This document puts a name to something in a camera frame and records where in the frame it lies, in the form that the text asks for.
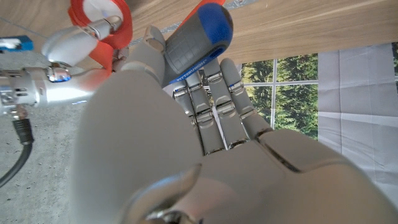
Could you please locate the orange ribbon roll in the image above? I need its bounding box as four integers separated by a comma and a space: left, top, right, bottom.
67, 0, 225, 72

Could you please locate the printed window forest backdrop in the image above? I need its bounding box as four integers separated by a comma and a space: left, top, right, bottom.
198, 42, 398, 202

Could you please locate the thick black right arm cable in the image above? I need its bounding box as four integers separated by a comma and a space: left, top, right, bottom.
0, 117, 35, 188

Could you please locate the blue grey tool handle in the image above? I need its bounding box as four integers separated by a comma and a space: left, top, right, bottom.
161, 2, 234, 87

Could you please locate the blue box on floor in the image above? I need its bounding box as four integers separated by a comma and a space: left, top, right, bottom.
0, 35, 35, 52

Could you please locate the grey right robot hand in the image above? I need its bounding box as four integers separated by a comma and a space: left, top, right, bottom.
0, 15, 130, 118

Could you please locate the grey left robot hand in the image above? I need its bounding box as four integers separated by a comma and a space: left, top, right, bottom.
71, 26, 398, 224

